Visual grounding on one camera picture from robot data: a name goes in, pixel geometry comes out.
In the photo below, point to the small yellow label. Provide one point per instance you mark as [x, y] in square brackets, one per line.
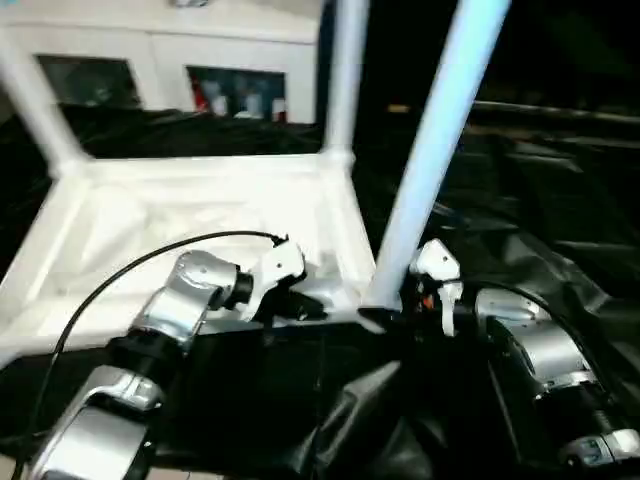
[398, 108]

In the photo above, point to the white plastic table leg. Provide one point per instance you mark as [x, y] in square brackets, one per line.
[35, 110]
[345, 70]
[430, 150]

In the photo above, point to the white plastic table top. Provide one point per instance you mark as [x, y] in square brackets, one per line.
[120, 220]

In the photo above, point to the black mat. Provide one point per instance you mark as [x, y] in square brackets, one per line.
[300, 420]

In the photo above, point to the white cabinet with glass doors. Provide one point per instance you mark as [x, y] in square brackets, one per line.
[180, 50]

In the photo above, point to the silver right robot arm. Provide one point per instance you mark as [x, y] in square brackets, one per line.
[550, 350]

